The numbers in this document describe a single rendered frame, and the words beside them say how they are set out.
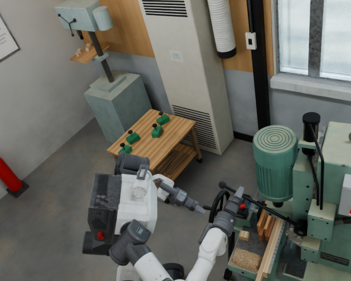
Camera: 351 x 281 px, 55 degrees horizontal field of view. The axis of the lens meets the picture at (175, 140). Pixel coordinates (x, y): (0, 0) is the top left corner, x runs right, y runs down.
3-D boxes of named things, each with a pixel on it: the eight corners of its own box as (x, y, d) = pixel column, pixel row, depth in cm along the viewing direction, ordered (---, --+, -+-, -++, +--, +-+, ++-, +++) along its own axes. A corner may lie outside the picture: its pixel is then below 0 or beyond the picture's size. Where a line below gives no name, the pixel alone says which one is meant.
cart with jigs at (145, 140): (163, 145, 374) (147, 99, 333) (205, 160, 342) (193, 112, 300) (125, 187, 341) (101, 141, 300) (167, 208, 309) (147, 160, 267)
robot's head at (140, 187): (130, 198, 143) (132, 184, 138) (135, 181, 151) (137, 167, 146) (145, 202, 144) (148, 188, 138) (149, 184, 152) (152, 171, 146)
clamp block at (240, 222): (235, 202, 190) (234, 193, 185) (259, 208, 184) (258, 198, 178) (226, 224, 182) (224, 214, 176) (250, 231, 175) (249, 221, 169)
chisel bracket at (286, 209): (270, 206, 172) (269, 195, 167) (298, 213, 166) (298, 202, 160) (266, 217, 168) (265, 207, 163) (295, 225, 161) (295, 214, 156)
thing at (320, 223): (311, 219, 141) (312, 198, 132) (334, 226, 137) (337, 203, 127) (306, 236, 136) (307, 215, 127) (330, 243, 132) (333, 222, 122)
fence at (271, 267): (297, 180, 188) (298, 174, 184) (301, 181, 187) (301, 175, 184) (267, 278, 153) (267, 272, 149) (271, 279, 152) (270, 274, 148)
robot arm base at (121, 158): (112, 180, 166) (119, 172, 157) (115, 156, 173) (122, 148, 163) (140, 185, 172) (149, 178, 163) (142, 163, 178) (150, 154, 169)
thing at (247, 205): (234, 195, 183) (233, 189, 180) (254, 200, 178) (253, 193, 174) (226, 214, 176) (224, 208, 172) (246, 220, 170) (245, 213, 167)
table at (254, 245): (249, 177, 206) (248, 170, 202) (300, 188, 191) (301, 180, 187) (211, 264, 170) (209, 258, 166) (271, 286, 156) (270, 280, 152)
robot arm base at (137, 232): (131, 272, 135) (107, 260, 131) (131, 251, 147) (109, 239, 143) (152, 246, 131) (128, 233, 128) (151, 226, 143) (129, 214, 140)
